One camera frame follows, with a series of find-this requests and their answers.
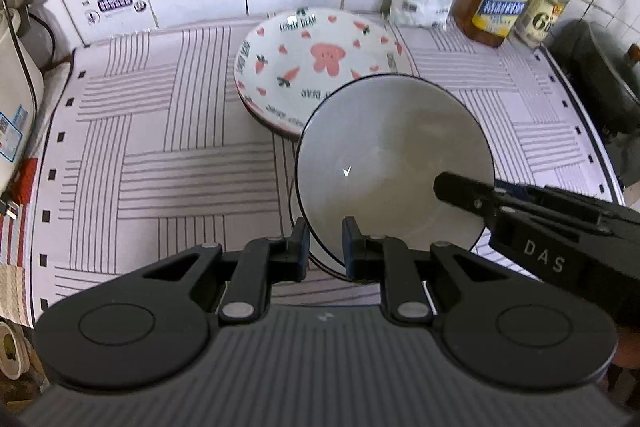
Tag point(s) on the pink rabbit plate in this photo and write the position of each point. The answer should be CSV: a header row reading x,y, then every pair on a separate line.
x,y
300,57

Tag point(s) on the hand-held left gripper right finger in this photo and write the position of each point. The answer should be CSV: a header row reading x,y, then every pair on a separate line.
x,y
352,248

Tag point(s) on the wall sticker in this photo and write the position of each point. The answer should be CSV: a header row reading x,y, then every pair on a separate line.
x,y
112,3

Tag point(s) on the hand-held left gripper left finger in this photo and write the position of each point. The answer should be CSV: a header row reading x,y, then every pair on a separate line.
x,y
300,253

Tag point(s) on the white round container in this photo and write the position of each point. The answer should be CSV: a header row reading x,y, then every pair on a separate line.
x,y
12,349

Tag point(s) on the dark cooking pot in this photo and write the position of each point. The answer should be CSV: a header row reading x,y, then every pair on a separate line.
x,y
600,72

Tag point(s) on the small white bowl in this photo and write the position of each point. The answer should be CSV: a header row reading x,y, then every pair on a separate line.
x,y
390,147

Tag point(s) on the white appliance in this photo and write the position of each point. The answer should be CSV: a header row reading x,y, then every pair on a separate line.
x,y
15,107

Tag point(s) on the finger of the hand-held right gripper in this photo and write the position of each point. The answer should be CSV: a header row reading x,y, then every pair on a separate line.
x,y
560,199
465,194

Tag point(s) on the striped table mat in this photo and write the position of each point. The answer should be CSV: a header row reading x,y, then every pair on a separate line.
x,y
125,132

